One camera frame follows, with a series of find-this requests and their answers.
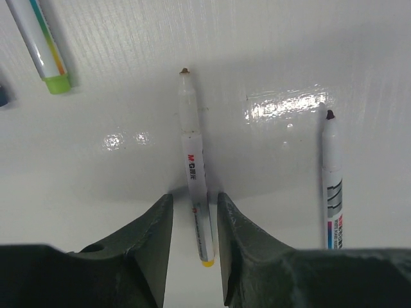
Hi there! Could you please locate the blue pen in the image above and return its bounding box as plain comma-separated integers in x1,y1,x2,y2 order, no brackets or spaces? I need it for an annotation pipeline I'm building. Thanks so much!
0,85,9,107

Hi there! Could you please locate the purple pen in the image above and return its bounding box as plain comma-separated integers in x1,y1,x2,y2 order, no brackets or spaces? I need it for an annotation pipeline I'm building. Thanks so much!
322,109,343,250

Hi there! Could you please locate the yellow pen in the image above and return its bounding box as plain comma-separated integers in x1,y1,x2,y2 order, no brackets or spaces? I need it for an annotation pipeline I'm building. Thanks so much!
178,68,214,268

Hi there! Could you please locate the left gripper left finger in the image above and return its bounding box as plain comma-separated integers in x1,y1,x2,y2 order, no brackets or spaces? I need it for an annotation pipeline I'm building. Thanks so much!
1,194,173,307

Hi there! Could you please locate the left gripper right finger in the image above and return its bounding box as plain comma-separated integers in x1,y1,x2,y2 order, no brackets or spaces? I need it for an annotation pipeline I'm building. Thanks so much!
217,193,410,307

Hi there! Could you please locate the green pen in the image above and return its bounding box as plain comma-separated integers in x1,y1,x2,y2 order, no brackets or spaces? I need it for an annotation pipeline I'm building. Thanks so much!
6,0,71,95

